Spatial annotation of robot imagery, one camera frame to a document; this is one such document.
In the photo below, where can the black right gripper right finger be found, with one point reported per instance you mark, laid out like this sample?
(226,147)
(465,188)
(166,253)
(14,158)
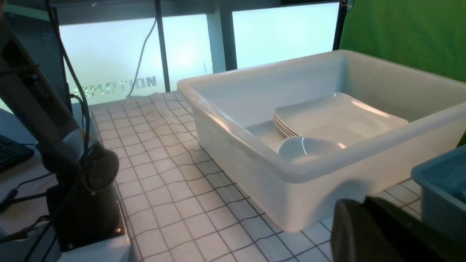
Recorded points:
(409,239)

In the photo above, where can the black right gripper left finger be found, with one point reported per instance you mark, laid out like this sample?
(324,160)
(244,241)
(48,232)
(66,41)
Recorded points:
(356,237)

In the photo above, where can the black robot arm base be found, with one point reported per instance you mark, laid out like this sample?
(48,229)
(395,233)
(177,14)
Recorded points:
(88,219)

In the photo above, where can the teal plastic bin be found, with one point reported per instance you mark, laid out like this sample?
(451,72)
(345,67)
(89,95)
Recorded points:
(443,186)

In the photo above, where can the stack of white dishes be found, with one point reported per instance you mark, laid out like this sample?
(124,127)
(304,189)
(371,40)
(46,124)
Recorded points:
(301,149)

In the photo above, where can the large white plastic tub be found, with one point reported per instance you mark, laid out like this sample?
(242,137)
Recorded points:
(233,113)

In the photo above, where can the stack of white plates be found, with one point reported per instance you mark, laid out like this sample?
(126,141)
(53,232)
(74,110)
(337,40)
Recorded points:
(337,117)

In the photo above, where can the green cloth backdrop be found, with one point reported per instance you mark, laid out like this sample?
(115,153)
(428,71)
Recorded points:
(407,57)

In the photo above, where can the black keyboard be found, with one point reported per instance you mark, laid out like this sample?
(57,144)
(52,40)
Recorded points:
(13,153)

